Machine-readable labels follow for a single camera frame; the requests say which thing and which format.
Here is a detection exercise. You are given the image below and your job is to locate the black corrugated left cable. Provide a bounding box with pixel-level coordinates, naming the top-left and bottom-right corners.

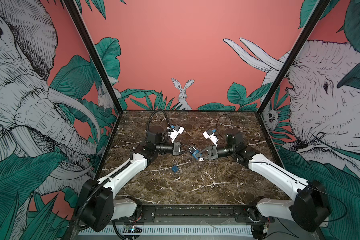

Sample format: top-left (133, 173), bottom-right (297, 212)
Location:
top-left (74, 161), bottom-right (131, 230)

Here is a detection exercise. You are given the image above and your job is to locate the black right corner post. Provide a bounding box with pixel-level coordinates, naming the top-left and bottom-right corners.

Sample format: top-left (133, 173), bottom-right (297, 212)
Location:
top-left (256, 0), bottom-right (330, 115)

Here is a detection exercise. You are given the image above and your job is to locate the small circuit board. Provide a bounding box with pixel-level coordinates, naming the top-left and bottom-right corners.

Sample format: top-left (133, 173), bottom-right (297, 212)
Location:
top-left (123, 225), bottom-right (143, 235)

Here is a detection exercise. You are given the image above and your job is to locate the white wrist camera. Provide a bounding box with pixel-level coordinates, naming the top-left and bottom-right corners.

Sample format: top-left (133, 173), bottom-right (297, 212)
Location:
top-left (203, 129), bottom-right (219, 147)
top-left (168, 125), bottom-right (185, 143)

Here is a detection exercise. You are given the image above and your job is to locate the white perforated strip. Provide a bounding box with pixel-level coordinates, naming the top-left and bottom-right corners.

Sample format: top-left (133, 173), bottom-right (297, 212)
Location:
top-left (77, 224), bottom-right (253, 237)

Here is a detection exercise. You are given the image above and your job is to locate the black corner post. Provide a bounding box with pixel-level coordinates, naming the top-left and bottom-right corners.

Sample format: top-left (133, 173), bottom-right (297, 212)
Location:
top-left (63, 0), bottom-right (124, 114)
top-left (256, 0), bottom-right (330, 115)

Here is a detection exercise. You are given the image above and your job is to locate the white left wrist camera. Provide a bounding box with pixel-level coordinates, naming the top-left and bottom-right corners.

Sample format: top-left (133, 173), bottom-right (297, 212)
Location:
top-left (168, 125), bottom-right (185, 143)

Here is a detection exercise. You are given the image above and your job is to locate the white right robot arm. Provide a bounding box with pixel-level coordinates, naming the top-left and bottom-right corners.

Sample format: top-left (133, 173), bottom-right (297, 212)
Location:
top-left (196, 130), bottom-right (331, 233)

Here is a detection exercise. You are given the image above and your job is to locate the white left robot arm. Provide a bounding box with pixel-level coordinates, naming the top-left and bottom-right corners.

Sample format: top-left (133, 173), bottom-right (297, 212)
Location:
top-left (73, 125), bottom-right (185, 232)

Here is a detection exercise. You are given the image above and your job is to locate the black left corner post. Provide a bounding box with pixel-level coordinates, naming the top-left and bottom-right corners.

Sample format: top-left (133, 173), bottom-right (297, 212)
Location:
top-left (63, 0), bottom-right (124, 114)

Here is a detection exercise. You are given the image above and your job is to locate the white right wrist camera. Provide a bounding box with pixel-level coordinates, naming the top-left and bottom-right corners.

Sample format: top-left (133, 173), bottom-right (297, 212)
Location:
top-left (203, 129), bottom-right (219, 147)

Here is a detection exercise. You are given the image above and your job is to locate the black front mounting rail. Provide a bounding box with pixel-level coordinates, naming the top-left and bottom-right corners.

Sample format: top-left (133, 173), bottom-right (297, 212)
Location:
top-left (116, 205), bottom-right (275, 225)

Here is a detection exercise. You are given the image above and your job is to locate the blue padlock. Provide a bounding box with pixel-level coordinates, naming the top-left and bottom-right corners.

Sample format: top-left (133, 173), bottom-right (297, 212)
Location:
top-left (190, 143), bottom-right (200, 159)
top-left (171, 163), bottom-right (180, 173)

